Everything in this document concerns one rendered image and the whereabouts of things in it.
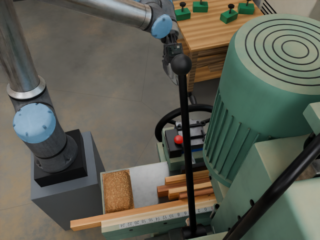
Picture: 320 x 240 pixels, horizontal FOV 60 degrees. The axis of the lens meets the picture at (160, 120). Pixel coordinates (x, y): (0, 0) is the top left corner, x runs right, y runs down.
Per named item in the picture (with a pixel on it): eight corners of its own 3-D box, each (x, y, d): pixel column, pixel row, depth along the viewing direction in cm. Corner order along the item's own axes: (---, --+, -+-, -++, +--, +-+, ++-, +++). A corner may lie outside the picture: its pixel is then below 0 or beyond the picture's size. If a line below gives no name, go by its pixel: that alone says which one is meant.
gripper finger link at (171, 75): (171, 81, 108) (167, 59, 110) (169, 86, 114) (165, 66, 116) (179, 80, 108) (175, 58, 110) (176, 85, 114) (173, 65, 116)
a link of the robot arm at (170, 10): (145, 4, 120) (163, 11, 127) (150, 29, 117) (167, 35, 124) (159, -9, 114) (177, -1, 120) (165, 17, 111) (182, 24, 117)
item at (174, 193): (225, 185, 90) (228, 178, 85) (226, 189, 89) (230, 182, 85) (167, 195, 88) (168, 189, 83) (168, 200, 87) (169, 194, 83)
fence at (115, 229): (293, 195, 88) (300, 188, 84) (295, 200, 87) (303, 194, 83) (104, 232, 82) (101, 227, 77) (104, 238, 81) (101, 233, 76)
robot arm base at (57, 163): (34, 176, 120) (24, 165, 112) (37, 140, 131) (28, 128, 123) (78, 167, 121) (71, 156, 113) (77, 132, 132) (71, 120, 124)
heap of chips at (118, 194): (129, 169, 93) (128, 164, 90) (135, 210, 85) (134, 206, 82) (102, 174, 92) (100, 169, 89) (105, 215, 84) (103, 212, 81)
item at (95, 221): (250, 190, 89) (254, 185, 86) (253, 196, 88) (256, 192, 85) (73, 224, 83) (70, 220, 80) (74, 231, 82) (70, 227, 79)
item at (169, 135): (199, 125, 97) (201, 115, 92) (208, 152, 90) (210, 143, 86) (162, 130, 95) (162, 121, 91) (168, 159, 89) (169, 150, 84)
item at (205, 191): (230, 188, 89) (233, 182, 85) (232, 194, 88) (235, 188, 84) (178, 198, 88) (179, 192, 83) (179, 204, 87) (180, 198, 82)
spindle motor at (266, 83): (262, 119, 69) (321, 5, 44) (295, 185, 59) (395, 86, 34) (193, 130, 67) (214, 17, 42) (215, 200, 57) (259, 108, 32)
